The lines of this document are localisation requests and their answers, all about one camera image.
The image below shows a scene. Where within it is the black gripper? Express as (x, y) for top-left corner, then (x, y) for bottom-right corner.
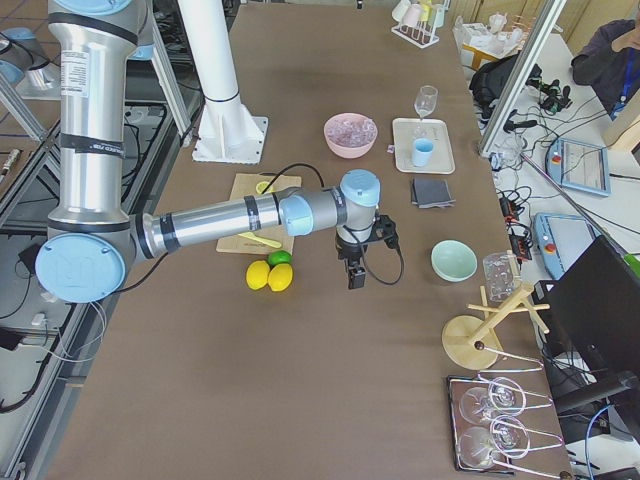
(335, 225), (374, 290)

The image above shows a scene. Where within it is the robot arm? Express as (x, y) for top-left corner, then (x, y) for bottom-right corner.
(35, 1), (382, 303)

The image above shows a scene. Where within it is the clear ice cubes pile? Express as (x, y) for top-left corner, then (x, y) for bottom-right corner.
(326, 117), (377, 148)

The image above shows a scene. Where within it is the light blue cup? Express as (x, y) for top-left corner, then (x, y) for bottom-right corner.
(411, 137), (434, 168)

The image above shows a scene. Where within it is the white cup rack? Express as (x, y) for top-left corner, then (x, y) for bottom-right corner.
(391, 0), (449, 49)

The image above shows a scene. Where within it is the yellow lemon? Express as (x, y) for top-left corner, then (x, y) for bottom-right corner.
(267, 263), (294, 292)
(245, 260), (271, 290)

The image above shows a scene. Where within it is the green lime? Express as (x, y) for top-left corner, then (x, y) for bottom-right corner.
(267, 250), (292, 267)

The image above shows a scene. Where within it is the green bowl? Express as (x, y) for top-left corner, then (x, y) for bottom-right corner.
(431, 240), (478, 282)

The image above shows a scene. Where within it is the grey folded cloth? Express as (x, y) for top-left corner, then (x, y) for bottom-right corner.
(411, 178), (455, 209)

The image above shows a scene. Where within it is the yellow plastic knife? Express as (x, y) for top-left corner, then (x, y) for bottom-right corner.
(238, 232), (282, 249)

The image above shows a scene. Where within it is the half lemon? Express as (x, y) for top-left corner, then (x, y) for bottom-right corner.
(255, 181), (272, 194)

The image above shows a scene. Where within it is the wooden glass stand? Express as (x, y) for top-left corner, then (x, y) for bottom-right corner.
(441, 280), (550, 371)

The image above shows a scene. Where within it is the pink bowl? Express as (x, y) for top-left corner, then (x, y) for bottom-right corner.
(323, 112), (378, 159)

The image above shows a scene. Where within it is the bamboo cutting board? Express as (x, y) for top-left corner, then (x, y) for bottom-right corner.
(216, 173), (302, 255)

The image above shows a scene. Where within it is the hanging tumbler glass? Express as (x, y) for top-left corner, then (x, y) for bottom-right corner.
(483, 251), (521, 302)

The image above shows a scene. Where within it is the cream serving tray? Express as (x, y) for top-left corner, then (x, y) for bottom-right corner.
(392, 118), (455, 174)

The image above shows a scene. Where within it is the clear wine glass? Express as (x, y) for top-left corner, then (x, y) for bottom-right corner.
(414, 85), (439, 121)

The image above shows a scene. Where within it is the black glass tray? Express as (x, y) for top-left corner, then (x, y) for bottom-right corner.
(445, 374), (566, 473)

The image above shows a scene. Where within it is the lying wine glass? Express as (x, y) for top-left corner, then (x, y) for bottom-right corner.
(458, 377), (553, 425)
(456, 414), (566, 473)

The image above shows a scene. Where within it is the blue teach pendant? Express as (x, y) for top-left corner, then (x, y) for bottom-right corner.
(532, 212), (600, 280)
(545, 137), (611, 197)

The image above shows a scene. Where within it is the black bag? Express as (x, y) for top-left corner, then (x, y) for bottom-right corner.
(469, 54), (519, 124)

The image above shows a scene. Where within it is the black monitor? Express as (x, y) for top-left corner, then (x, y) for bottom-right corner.
(548, 236), (639, 422)

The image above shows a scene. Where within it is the seated person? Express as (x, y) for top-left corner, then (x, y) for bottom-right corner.
(571, 19), (639, 119)

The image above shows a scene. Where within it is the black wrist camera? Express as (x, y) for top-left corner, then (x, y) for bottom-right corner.
(373, 214), (400, 252)

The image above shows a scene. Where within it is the aluminium frame post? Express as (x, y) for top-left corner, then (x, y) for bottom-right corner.
(478, 0), (566, 158)

